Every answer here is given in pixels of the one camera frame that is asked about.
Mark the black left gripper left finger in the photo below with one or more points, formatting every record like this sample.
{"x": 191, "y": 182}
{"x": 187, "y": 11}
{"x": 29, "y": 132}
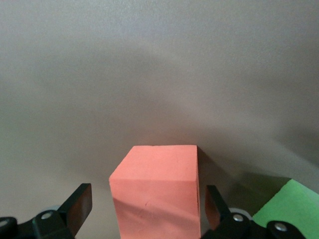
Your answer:
{"x": 77, "y": 206}

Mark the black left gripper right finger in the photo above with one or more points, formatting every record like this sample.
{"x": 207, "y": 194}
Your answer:
{"x": 219, "y": 211}

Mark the orange foam cube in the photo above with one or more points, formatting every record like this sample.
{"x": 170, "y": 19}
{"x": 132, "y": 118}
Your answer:
{"x": 154, "y": 189}

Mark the green foam cube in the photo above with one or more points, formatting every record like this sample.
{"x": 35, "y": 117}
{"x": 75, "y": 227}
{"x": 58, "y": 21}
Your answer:
{"x": 291, "y": 206}

